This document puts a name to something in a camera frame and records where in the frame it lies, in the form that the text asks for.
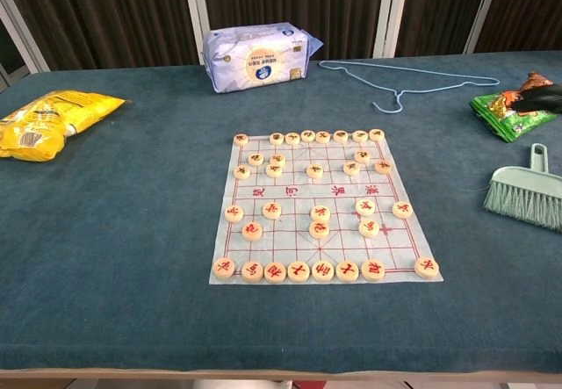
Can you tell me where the dark blue tablecloth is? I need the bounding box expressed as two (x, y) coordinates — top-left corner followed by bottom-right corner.
(0, 50), (562, 373)

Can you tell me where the white partition post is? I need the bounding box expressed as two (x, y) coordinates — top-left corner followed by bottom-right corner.
(0, 0), (52, 75)
(383, 0), (412, 59)
(462, 0), (504, 55)
(180, 0), (210, 66)

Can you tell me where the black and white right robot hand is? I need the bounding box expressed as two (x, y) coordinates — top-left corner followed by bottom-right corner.
(510, 83), (562, 114)

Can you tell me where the blue white tissue pack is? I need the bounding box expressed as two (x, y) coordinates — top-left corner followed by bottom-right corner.
(200, 21), (325, 95)

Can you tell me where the mint green hand brush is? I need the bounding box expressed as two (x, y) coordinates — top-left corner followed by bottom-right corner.
(482, 142), (562, 233)

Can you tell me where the Chinese chess board with pieces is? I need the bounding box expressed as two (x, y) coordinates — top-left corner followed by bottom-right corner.
(207, 132), (444, 287)

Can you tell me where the green and brown snack bag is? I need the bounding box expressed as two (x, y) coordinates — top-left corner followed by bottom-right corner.
(468, 70), (562, 144)

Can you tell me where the light blue wire hanger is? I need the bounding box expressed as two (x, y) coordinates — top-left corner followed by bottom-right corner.
(318, 59), (501, 114)

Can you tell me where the yellow snack bag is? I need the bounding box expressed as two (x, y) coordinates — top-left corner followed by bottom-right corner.
(0, 89), (128, 163)

